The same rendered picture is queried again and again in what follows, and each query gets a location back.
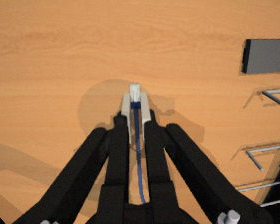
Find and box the blue patch cord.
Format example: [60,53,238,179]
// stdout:
[134,109,146,203]

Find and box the dark grey patch panel rack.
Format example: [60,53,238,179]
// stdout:
[237,39,280,224]

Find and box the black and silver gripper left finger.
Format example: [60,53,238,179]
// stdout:
[12,93,132,224]

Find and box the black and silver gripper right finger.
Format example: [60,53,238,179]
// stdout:
[140,92,274,224]

